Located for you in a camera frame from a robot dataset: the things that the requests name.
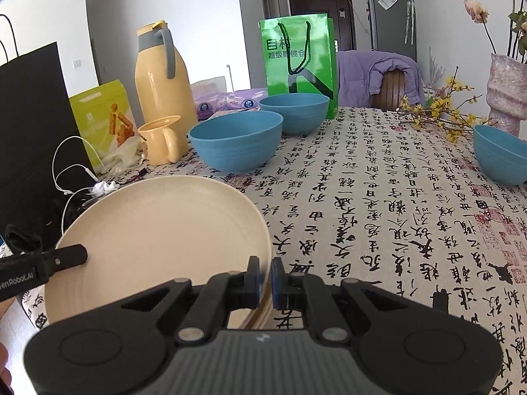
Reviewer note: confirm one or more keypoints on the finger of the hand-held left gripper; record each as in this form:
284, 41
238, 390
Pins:
68, 257

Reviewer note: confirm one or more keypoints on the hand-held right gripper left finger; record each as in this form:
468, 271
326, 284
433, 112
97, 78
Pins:
253, 284

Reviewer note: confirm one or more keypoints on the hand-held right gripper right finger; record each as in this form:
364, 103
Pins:
278, 288

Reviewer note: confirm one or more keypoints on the blue bowl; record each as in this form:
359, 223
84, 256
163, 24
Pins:
294, 115
234, 144
500, 158

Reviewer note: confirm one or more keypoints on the person's left hand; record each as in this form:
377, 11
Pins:
4, 366

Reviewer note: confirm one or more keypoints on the black cloth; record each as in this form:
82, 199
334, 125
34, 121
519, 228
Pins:
24, 236

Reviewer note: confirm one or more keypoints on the white crumpled paper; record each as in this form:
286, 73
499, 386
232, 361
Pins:
103, 188

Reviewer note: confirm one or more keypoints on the crumpled clear plastic bag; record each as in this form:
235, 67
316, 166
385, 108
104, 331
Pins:
123, 154

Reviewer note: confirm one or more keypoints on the printed tablecloth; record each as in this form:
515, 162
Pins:
370, 214

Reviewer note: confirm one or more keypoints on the black paper bag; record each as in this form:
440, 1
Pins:
33, 131

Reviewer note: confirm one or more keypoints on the yellow mug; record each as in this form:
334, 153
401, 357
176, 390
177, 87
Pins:
158, 144

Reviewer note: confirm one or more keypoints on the yellow-green carton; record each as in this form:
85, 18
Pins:
99, 111

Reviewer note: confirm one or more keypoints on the purple wipes pack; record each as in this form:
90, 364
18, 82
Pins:
210, 107
247, 98

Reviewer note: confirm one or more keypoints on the yellow thermos jug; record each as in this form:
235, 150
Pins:
160, 86

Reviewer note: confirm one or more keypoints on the purple jacket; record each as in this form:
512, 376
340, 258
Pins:
358, 74

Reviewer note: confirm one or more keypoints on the wooden chair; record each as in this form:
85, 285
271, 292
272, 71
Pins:
393, 90

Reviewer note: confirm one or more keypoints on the yellow flower branch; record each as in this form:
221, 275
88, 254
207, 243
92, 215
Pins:
444, 117

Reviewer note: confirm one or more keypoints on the green paper bag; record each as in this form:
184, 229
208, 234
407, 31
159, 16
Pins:
317, 49

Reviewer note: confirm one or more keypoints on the dried pale grass sprig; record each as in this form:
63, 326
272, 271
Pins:
434, 68

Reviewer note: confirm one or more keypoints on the dark wooden door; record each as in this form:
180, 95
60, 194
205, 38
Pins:
317, 8

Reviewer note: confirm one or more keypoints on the grey refrigerator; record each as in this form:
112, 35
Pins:
391, 28

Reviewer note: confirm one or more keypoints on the folded umbrella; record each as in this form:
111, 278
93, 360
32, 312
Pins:
409, 16

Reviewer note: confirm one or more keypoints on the pale textured vase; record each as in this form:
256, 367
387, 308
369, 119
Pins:
506, 90

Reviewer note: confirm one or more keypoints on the paper note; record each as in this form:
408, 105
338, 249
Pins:
387, 1

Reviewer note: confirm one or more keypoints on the dried pink roses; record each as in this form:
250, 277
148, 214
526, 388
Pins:
476, 10

